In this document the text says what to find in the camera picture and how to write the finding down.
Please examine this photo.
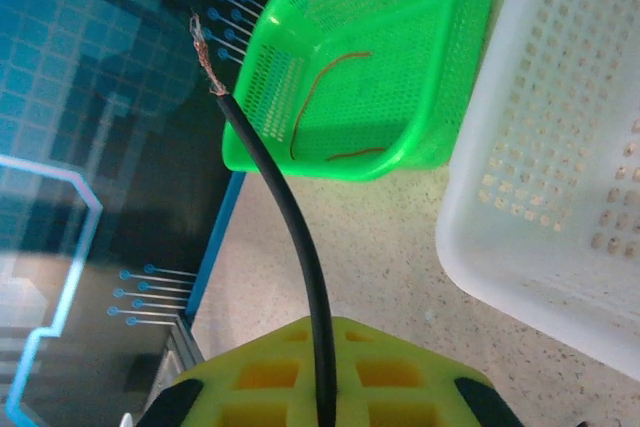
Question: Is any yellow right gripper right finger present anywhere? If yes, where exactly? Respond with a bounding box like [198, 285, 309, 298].
[335, 316, 521, 427]

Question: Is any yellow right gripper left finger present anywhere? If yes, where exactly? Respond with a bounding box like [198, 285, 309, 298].
[142, 315, 321, 427]

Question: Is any black cable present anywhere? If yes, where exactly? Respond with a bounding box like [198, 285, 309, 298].
[188, 11, 346, 427]

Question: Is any white plastic basket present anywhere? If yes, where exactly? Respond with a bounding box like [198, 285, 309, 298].
[434, 0, 640, 383]

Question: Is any green plastic basket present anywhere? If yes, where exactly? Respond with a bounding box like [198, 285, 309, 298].
[221, 0, 496, 183]

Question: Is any aluminium table side rail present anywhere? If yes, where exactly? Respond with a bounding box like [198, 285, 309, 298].
[159, 314, 209, 398]

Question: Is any thin red wire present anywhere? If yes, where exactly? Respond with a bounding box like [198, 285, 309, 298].
[288, 50, 388, 164]

